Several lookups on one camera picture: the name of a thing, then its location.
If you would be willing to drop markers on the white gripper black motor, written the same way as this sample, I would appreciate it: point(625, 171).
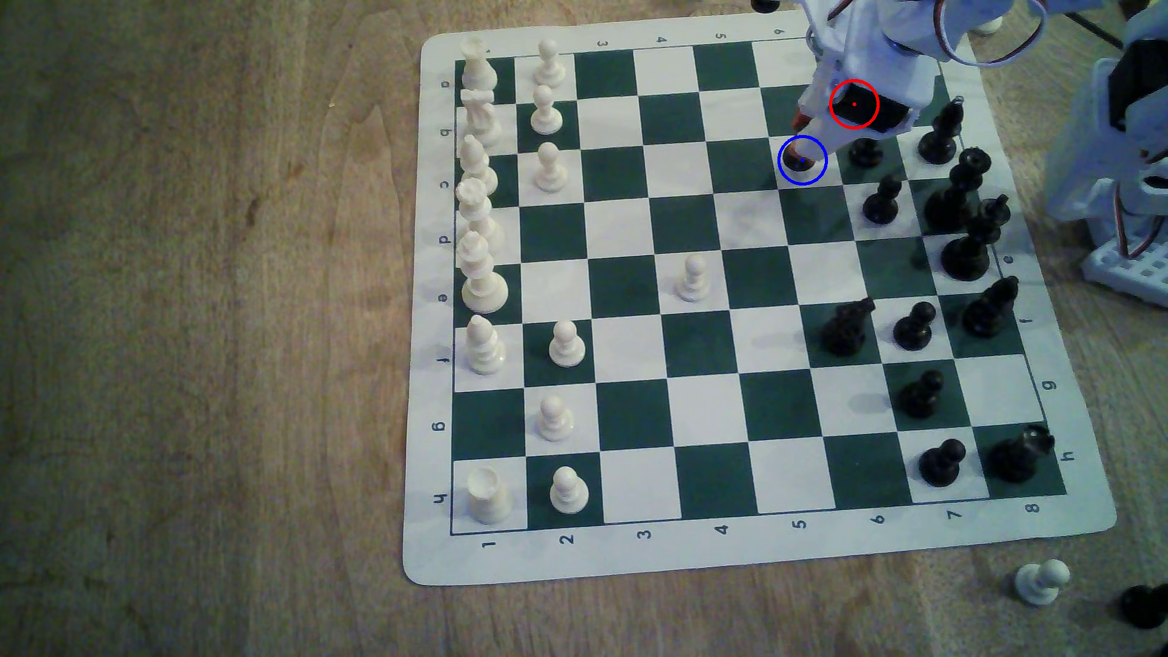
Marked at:
point(867, 109)

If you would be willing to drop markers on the black chess pawn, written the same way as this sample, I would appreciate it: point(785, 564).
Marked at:
point(921, 399)
point(865, 153)
point(798, 157)
point(941, 466)
point(913, 330)
point(881, 206)

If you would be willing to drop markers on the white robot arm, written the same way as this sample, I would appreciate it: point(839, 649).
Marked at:
point(1095, 173)

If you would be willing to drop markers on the black chess bishop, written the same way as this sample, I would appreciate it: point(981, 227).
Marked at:
point(940, 141)
point(985, 315)

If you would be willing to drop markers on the black chess queen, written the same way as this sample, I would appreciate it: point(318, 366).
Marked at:
point(951, 205)

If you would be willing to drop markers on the white chess piece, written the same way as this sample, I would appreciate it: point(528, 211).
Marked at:
point(987, 26)

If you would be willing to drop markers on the black chess king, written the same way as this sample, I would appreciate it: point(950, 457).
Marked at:
point(967, 254)

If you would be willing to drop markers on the white chess pawn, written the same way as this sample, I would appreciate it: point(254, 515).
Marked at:
point(693, 281)
point(550, 171)
point(568, 494)
point(548, 66)
point(1040, 584)
point(567, 349)
point(555, 422)
point(546, 114)

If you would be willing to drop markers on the black chess knight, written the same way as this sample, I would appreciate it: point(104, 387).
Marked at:
point(845, 333)

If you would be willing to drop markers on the green white chess board mat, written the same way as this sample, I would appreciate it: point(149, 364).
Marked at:
point(639, 365)

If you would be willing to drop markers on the white chess knight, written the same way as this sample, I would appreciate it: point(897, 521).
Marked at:
point(480, 117)

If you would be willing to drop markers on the white chess rook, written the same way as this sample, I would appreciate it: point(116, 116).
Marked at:
point(474, 66)
point(489, 497)

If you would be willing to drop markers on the white chess bishop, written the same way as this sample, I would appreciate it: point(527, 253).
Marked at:
point(485, 349)
point(476, 169)

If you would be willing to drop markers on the white chess queen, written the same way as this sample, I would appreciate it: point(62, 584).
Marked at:
point(477, 217)

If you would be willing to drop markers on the white chess king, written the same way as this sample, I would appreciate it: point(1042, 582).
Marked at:
point(483, 283)

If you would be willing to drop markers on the black chess rook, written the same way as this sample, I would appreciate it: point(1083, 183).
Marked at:
point(1017, 456)

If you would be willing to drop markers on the black chess piece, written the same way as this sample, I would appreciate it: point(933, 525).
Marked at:
point(1145, 606)

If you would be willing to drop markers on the white gridded base plate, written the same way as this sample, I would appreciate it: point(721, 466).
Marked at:
point(1127, 274)

